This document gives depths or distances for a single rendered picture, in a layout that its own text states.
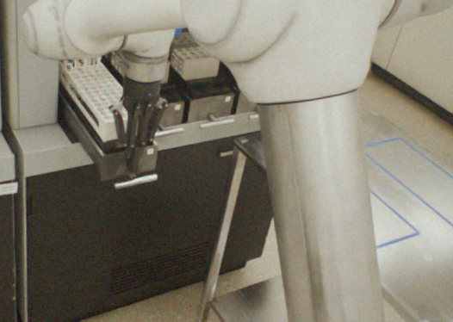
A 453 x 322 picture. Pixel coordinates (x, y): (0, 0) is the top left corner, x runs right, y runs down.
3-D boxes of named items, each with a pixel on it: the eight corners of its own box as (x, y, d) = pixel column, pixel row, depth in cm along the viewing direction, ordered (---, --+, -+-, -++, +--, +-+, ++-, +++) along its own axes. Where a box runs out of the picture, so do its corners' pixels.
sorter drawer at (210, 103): (88, 17, 205) (89, -9, 200) (126, 15, 211) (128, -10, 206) (195, 133, 156) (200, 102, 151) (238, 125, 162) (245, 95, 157)
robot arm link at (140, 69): (114, 40, 119) (112, 66, 122) (134, 60, 113) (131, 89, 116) (156, 35, 123) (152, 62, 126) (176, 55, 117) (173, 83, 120)
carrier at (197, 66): (214, 72, 166) (217, 52, 163) (217, 76, 165) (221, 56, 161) (176, 77, 161) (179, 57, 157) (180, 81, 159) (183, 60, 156)
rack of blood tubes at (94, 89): (57, 82, 153) (57, 59, 150) (94, 77, 158) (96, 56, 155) (102, 146, 133) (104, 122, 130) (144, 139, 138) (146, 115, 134)
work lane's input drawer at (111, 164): (10, 46, 180) (9, 17, 175) (56, 42, 187) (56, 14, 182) (108, 194, 131) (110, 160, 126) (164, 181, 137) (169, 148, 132)
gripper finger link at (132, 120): (142, 104, 123) (135, 105, 122) (136, 149, 129) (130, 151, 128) (133, 95, 125) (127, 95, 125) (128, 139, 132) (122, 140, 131)
